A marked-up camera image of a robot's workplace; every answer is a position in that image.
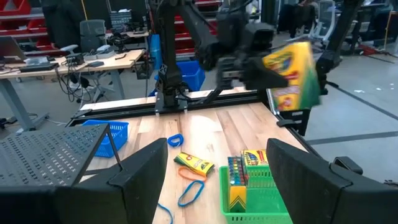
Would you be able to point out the wooden office desk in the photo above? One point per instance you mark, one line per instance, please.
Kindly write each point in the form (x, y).
(118, 62)

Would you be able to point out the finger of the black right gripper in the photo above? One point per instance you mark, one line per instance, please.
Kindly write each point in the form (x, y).
(264, 76)

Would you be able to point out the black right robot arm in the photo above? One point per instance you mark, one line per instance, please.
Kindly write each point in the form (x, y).
(169, 62)

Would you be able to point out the person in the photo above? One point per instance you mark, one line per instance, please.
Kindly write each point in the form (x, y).
(62, 21)

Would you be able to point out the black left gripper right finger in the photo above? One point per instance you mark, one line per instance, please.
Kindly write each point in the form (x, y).
(304, 193)

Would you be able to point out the red shelf unit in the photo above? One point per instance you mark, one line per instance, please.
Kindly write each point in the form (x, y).
(186, 40)

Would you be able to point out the black controller box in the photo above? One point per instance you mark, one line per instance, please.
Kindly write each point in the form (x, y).
(295, 124)

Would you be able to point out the grey office chair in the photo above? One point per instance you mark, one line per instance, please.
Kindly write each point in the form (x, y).
(93, 34)

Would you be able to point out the black perforated metal stand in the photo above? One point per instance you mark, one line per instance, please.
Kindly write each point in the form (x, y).
(46, 155)

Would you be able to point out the small Crayola crayon box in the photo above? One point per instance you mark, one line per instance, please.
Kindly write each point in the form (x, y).
(196, 163)

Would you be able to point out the green plastic basket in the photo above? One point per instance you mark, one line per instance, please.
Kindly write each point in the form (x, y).
(258, 199)

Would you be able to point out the blue spiral coil wristband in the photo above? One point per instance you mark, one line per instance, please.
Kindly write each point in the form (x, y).
(168, 140)

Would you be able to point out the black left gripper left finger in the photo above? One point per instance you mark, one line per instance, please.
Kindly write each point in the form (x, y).
(140, 186)

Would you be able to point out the yellow green Crayola crayon box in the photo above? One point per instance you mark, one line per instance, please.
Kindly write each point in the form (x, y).
(237, 199)
(253, 158)

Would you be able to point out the light blue crayola box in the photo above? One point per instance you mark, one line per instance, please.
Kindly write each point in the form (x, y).
(292, 77)

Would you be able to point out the blue plastic basket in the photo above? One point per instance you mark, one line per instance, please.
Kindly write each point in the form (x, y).
(118, 137)

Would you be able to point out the blue storage bin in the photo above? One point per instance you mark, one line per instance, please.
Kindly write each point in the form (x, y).
(192, 76)

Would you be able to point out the dark laptop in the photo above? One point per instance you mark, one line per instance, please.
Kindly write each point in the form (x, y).
(9, 49)

